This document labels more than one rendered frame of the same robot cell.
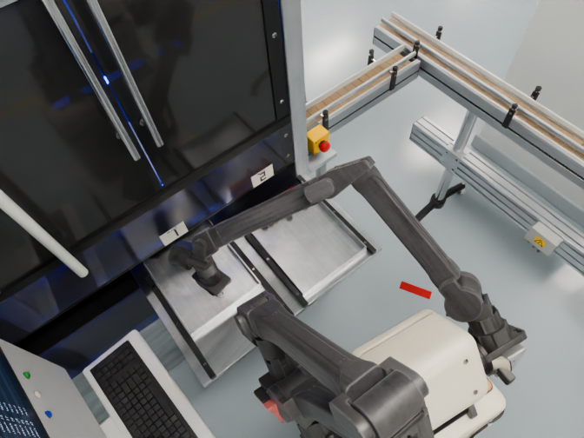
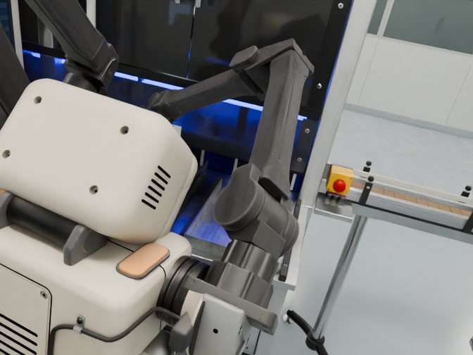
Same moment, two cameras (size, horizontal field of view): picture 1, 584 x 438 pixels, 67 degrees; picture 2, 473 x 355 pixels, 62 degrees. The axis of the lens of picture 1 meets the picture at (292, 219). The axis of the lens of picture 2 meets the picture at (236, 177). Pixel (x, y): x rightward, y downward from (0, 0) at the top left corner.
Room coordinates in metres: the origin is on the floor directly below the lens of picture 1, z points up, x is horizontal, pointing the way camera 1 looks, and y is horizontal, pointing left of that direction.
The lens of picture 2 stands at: (-0.04, -0.63, 1.55)
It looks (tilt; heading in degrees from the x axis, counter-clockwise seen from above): 28 degrees down; 41
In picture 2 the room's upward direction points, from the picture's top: 11 degrees clockwise
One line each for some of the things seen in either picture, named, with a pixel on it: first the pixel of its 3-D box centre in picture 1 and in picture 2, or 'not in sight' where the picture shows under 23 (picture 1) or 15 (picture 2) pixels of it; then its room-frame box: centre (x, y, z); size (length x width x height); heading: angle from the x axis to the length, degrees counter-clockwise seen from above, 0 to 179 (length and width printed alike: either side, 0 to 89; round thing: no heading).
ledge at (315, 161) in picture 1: (312, 152); (333, 206); (1.09, -0.11, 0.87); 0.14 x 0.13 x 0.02; 32
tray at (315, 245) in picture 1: (302, 235); (245, 220); (0.72, -0.03, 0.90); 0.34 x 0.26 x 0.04; 32
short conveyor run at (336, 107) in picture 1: (348, 94); (413, 200); (1.32, -0.28, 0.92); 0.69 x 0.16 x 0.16; 122
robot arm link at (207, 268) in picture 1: (202, 264); not in sight; (0.55, 0.26, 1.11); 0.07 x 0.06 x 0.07; 62
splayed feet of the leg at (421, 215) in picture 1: (435, 204); not in sight; (1.28, -0.81, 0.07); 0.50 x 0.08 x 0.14; 122
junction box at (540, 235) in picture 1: (543, 238); not in sight; (0.79, -1.04, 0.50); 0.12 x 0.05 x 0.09; 32
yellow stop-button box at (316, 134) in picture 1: (315, 138); (339, 179); (1.05, -0.12, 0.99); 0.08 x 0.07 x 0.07; 32
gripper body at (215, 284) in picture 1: (209, 275); not in sight; (0.54, 0.25, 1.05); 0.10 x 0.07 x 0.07; 47
